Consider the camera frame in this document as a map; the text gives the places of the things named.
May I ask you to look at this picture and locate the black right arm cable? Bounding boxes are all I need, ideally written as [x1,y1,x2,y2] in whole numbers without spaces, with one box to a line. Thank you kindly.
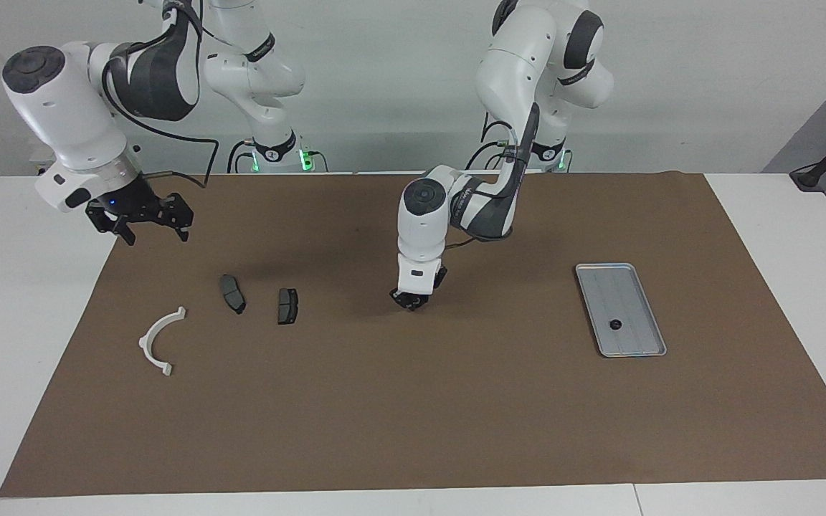
[101,0,222,188]

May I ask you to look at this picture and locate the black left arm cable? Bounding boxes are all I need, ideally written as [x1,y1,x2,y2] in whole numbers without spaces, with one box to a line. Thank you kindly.
[445,104,541,250]

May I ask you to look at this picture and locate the dark grey curved brake pad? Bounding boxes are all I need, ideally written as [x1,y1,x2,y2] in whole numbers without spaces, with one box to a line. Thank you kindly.
[220,274,247,315]

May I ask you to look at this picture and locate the white semicircular bracket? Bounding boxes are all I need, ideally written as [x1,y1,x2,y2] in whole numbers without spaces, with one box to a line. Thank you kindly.
[138,307,187,377]

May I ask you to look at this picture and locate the silver metal tray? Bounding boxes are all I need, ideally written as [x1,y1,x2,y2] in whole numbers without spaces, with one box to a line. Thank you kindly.
[575,263,668,358]

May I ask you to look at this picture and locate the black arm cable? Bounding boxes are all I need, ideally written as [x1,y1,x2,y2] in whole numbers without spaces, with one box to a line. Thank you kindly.
[101,0,222,188]
[445,104,541,250]

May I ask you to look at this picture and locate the brown table mat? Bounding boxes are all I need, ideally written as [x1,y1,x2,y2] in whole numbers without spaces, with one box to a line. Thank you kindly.
[0,171,826,498]

